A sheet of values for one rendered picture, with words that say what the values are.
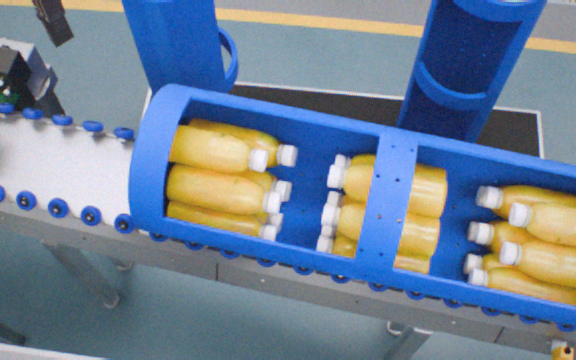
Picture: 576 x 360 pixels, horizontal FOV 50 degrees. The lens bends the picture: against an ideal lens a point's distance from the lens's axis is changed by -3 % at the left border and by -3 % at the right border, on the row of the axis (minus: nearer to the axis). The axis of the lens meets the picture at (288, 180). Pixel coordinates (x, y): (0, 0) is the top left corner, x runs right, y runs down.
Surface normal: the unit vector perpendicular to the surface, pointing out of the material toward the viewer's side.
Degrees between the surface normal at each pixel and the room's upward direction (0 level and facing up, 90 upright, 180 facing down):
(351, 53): 0
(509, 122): 0
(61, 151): 0
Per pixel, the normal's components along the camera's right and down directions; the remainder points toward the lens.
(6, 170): 0.00, -0.44
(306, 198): -0.07, -0.18
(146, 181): -0.16, 0.26
